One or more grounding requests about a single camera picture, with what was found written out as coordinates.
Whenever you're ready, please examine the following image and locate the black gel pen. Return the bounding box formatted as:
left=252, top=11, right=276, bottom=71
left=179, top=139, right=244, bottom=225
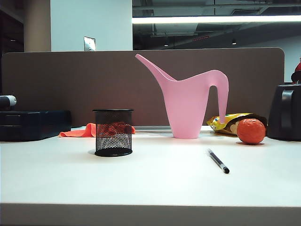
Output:
left=206, top=148, right=230, bottom=174

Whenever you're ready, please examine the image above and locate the black mesh pen basket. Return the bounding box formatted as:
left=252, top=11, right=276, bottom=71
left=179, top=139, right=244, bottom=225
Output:
left=92, top=108, right=134, bottom=157

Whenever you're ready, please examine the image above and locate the pink plastic watering can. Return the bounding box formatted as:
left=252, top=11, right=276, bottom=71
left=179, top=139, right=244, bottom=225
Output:
left=135, top=54, right=230, bottom=139

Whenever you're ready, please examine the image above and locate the yellow snack bag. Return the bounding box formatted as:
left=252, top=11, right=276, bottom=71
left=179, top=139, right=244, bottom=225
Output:
left=206, top=113, right=268, bottom=137

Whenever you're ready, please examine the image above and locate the orange cloth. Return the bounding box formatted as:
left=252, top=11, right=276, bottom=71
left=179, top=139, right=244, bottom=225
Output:
left=58, top=122, right=136, bottom=138

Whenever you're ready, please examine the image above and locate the brown desk partition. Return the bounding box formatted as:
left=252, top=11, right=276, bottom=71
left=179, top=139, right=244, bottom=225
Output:
left=1, top=47, right=285, bottom=128

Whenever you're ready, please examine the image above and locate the orange ball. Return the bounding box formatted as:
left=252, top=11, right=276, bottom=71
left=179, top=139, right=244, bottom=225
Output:
left=237, top=118, right=266, bottom=145

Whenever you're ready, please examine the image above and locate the white ceiling light strip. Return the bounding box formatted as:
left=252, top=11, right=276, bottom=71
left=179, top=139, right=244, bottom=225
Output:
left=132, top=15, right=301, bottom=24

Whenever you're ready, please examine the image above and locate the black plastic case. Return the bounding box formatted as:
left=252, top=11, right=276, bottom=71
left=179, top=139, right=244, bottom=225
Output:
left=0, top=110, right=72, bottom=142

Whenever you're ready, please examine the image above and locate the beige round column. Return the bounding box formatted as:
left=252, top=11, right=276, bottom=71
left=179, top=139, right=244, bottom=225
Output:
left=23, top=0, right=52, bottom=52

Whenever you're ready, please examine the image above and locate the grey and white cylindrical device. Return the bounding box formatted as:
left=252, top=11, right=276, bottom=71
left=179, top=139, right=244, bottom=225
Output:
left=0, top=95, right=17, bottom=111

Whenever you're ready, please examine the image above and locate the red and black object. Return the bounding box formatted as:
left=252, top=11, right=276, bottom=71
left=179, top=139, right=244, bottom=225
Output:
left=291, top=56, right=301, bottom=84

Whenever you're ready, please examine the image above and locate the silver wall switch plate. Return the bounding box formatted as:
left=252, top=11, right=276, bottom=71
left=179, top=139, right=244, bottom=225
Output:
left=83, top=36, right=96, bottom=52

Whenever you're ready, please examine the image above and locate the black appliance with handle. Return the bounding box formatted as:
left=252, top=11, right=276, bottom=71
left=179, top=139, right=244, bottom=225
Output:
left=267, top=83, right=301, bottom=141

